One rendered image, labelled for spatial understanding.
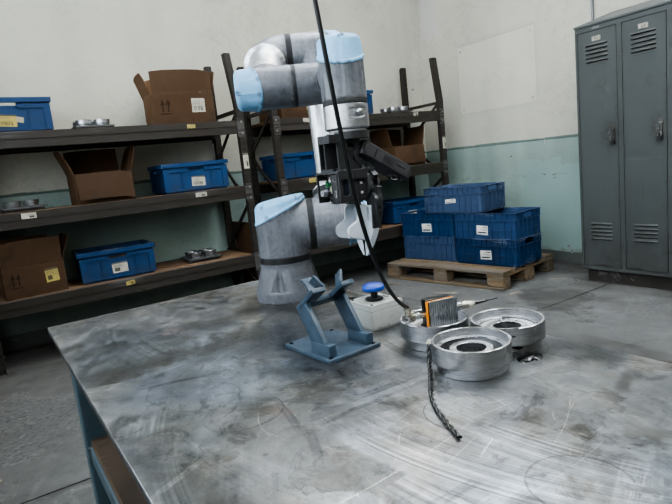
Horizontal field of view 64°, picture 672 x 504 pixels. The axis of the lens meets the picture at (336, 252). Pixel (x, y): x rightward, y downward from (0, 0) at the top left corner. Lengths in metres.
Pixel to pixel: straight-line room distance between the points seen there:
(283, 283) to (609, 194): 3.45
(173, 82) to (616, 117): 3.15
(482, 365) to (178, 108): 3.77
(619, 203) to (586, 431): 3.78
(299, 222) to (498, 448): 0.74
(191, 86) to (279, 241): 3.22
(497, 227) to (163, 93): 2.73
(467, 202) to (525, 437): 4.07
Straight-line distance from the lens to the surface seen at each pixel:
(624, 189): 4.33
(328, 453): 0.59
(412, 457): 0.57
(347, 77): 0.90
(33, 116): 4.11
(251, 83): 1.00
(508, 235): 4.44
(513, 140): 5.46
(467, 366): 0.71
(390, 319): 0.96
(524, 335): 0.80
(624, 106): 4.31
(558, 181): 5.18
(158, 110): 4.26
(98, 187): 4.06
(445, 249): 4.85
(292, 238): 1.19
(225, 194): 4.27
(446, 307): 0.85
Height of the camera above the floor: 1.09
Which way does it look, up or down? 9 degrees down
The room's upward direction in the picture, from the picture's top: 6 degrees counter-clockwise
